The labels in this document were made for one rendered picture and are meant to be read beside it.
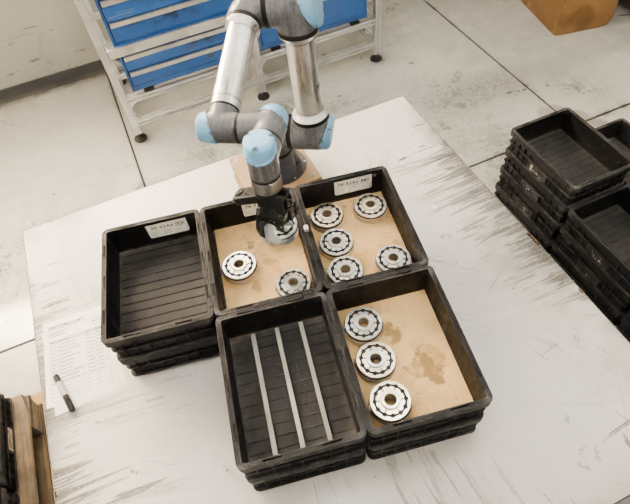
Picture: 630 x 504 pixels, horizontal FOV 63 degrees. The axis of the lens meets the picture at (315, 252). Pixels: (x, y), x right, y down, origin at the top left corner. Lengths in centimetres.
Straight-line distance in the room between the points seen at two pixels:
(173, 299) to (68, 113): 253
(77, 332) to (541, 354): 140
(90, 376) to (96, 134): 222
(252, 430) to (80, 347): 67
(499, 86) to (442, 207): 185
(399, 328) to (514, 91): 242
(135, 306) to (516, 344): 112
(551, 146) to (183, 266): 165
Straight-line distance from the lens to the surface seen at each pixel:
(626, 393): 167
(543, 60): 392
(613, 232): 241
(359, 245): 160
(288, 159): 181
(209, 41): 327
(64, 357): 179
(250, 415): 138
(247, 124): 126
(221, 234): 169
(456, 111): 340
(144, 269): 169
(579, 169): 245
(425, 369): 140
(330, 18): 350
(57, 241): 209
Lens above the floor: 211
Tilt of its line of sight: 53 degrees down
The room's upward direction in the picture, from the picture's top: 8 degrees counter-clockwise
